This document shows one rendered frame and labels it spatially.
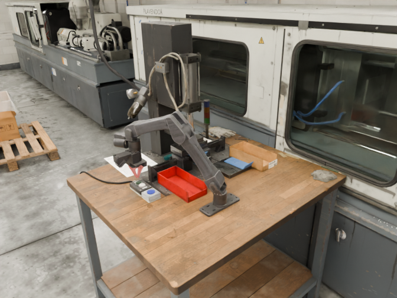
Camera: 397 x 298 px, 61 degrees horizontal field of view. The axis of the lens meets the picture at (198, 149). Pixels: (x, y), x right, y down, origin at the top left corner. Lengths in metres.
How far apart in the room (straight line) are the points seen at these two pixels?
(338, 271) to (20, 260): 2.23
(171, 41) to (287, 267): 1.51
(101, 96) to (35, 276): 2.76
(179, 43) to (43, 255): 1.94
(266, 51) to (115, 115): 3.18
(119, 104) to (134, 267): 3.08
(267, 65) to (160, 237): 1.28
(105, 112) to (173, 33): 3.31
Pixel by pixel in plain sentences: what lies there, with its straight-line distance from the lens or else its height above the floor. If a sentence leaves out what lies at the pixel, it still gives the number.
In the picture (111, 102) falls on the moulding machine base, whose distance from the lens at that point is 4.90.
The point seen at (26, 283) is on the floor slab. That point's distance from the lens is 2.76.
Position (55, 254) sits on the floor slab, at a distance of 2.90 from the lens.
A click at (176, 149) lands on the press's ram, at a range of 1.80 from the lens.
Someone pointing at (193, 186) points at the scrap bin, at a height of 0.90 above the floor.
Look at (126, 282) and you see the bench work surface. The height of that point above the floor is 0.22.
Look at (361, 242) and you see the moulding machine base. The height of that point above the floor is 0.53.
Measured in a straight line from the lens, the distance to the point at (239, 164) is 1.87.
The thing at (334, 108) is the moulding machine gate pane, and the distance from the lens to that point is 1.90.
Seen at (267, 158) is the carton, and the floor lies 0.92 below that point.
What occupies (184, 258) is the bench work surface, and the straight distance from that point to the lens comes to 1.30.
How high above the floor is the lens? 1.78
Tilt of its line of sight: 25 degrees down
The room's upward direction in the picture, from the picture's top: 1 degrees counter-clockwise
